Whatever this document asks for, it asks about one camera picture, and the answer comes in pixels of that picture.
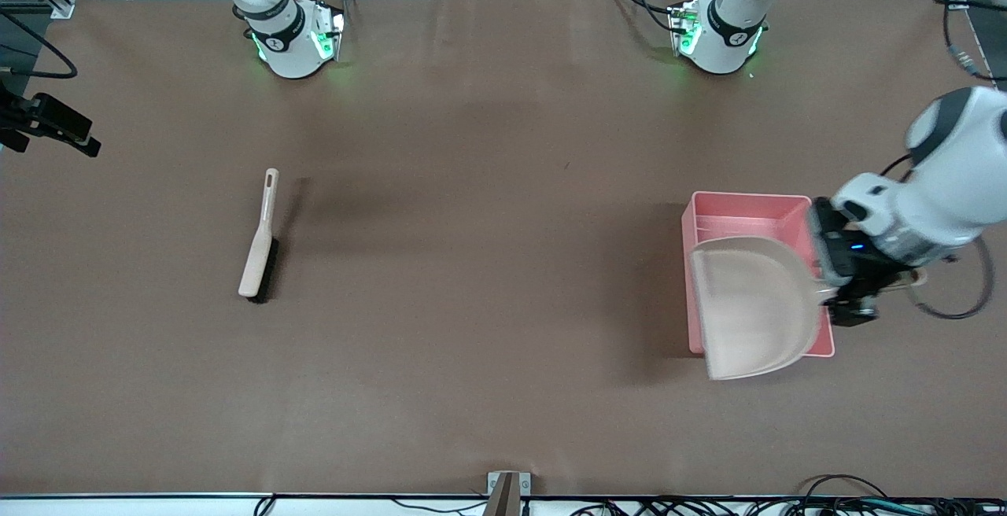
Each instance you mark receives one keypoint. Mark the beige plastic dustpan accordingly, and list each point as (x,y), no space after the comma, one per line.
(747,304)

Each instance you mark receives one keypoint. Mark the pink plastic bin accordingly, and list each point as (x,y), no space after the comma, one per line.
(739,213)

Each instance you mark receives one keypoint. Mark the metal table edge bracket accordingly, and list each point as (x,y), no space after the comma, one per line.
(507,492)

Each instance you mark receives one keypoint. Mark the beige brush with black bristles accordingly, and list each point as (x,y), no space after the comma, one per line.
(258,256)

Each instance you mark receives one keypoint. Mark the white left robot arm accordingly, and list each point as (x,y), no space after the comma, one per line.
(952,178)

